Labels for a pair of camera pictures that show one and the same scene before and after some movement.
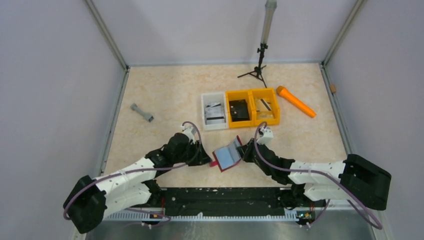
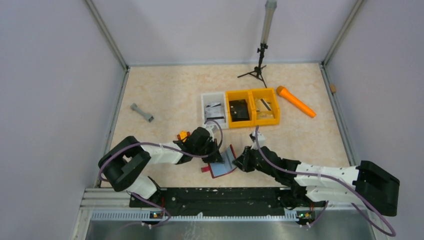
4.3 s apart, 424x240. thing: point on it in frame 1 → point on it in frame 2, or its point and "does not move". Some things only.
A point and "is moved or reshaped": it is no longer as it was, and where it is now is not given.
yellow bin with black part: x=238 y=95 does not move
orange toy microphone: x=285 y=93 does not move
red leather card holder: x=226 y=157 is moved or reshaped
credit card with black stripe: x=215 y=117 does not move
